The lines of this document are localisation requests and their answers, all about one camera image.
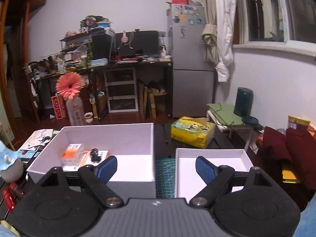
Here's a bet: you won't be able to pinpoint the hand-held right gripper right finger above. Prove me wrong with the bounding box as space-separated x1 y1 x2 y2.
189 156 282 207

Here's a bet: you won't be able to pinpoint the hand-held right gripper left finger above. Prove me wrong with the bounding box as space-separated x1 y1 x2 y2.
37 155 124 208

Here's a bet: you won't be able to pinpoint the small black clip mount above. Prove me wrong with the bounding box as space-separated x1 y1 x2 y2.
90 149 102 163

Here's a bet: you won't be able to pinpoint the white box lid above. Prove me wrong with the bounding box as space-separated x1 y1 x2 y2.
175 148 255 199

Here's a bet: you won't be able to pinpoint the white storage box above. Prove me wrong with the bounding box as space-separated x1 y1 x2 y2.
26 123 156 199

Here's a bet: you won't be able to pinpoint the orange label small box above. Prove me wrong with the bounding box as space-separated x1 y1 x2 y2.
61 144 86 167

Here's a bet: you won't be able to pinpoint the black slatted desktop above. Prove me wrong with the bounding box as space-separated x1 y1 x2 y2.
0 123 247 225

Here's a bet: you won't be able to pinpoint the yellow edged white carton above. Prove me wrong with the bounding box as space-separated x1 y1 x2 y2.
80 150 110 166

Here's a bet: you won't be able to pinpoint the white small carton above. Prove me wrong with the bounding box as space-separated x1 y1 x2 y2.
62 164 83 172

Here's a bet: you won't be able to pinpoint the yellow tissue pack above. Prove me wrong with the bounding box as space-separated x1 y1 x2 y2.
171 116 216 149

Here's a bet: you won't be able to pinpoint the green cutting mat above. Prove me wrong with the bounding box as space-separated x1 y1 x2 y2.
154 158 177 199

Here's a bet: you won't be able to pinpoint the green low table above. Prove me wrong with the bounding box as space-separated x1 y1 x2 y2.
206 103 258 151

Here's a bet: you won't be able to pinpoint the pink drink bottle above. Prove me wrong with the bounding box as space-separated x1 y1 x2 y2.
66 96 86 126

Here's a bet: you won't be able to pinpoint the white drawer unit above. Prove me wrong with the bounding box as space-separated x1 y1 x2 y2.
104 67 138 113

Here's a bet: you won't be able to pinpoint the blossom print paper packet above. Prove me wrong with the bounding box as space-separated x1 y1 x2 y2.
25 129 53 151

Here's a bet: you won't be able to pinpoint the dark green cylindrical appliance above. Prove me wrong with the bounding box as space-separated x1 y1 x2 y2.
233 87 258 125

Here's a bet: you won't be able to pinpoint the blue picture book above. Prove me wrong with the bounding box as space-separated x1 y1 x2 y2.
20 150 41 163

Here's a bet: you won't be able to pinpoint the red sign board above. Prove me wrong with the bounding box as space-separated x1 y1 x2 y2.
51 96 67 120

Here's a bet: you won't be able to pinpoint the brown cardboard sheets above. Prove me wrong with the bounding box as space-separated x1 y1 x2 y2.
137 79 166 119

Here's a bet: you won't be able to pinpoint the yellow flat object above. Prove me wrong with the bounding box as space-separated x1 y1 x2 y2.
281 162 300 183

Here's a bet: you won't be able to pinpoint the dark computer desk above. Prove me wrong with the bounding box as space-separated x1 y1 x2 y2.
31 60 173 119

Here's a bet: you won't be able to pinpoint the pink gerbera flower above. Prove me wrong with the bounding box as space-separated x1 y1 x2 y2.
55 73 84 100

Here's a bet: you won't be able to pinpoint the dark red cloth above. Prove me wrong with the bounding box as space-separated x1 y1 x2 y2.
258 126 316 190

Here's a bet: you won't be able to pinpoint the blue white mountain jar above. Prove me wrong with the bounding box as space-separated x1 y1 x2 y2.
0 139 24 182

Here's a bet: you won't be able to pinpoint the yellow snack box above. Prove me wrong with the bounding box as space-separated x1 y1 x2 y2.
288 115 311 131

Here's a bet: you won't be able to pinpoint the light blue wipes pack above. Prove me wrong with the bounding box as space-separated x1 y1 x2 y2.
90 59 109 67

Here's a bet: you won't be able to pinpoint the silver refrigerator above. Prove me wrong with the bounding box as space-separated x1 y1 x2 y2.
167 4 218 118

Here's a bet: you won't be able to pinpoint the black computer tower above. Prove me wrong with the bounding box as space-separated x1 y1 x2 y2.
92 33 116 60

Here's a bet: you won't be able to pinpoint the black monitor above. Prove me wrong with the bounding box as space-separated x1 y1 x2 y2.
116 30 160 56

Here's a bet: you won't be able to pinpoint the dark desk shelf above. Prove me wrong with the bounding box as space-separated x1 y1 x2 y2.
59 33 93 55

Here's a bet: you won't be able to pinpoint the white curtain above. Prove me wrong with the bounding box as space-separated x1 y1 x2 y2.
197 0 237 82

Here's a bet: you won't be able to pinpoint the window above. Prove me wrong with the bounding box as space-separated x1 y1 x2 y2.
233 0 316 55

